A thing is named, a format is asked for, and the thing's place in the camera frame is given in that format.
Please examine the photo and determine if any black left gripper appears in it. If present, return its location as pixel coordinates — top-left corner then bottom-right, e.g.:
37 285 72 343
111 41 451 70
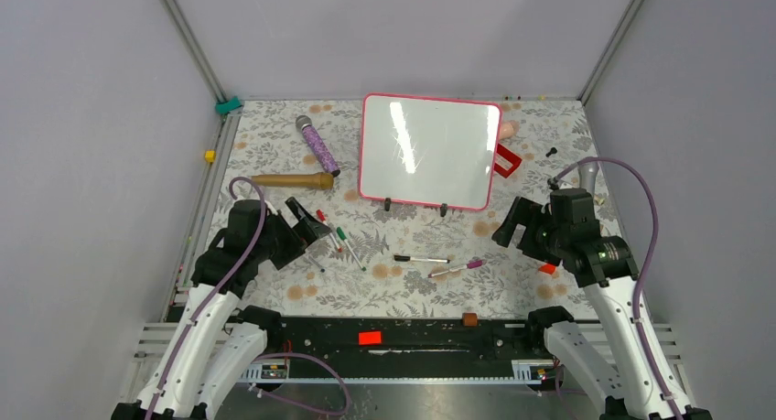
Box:
253 197 330 268

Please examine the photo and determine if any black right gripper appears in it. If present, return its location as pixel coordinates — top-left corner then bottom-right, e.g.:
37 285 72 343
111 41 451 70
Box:
490 195 568 266

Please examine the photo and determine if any pink framed whiteboard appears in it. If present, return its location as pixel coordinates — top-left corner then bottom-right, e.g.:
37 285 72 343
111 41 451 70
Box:
358 93 502 211

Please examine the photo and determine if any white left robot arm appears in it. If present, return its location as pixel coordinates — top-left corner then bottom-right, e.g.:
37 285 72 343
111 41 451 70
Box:
112 198 331 419

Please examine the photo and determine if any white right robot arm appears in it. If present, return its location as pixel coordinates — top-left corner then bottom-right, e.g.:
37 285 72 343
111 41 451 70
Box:
491 188 711 419

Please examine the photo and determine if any red capped marker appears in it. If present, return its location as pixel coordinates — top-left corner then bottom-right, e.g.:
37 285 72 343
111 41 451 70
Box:
316 210 343 253

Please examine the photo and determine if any green capped marker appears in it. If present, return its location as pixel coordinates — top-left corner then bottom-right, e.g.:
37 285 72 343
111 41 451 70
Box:
336 227 366 272

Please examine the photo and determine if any purple capped marker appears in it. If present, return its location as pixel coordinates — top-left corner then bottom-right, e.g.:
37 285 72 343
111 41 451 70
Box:
427 260 486 278

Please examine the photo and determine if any orange triangle block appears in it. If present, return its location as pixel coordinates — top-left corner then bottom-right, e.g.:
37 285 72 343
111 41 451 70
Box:
538 264 556 275

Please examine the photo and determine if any floral patterned mat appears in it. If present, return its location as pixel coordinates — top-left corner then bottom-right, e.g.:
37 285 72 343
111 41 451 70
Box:
200 100 596 319

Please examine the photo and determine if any silver toy microphone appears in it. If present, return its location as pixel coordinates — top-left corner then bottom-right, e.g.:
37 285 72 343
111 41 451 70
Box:
577 161 599 195

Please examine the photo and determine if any black capped marker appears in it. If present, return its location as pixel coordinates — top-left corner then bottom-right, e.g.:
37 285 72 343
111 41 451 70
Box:
393 254 451 264

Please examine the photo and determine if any purple glitter microphone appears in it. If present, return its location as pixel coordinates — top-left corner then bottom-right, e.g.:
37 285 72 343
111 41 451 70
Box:
295 115 340 178

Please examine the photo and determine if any brown small block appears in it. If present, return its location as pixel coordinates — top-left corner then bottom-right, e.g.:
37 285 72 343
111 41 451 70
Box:
461 312 479 327

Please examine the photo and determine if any red tape label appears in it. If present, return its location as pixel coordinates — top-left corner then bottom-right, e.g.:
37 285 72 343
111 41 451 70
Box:
357 330 383 346

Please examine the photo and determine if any green corner clamp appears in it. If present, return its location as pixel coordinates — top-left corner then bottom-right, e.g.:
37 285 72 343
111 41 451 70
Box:
215 96 243 116

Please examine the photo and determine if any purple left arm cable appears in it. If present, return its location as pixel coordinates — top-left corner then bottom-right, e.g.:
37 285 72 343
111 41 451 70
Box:
142 176 353 420

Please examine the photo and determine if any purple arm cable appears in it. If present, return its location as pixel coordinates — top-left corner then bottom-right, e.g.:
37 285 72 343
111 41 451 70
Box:
142 176 353 420
547 156 684 420

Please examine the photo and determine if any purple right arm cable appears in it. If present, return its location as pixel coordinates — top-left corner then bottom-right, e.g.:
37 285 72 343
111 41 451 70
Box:
547 156 684 420

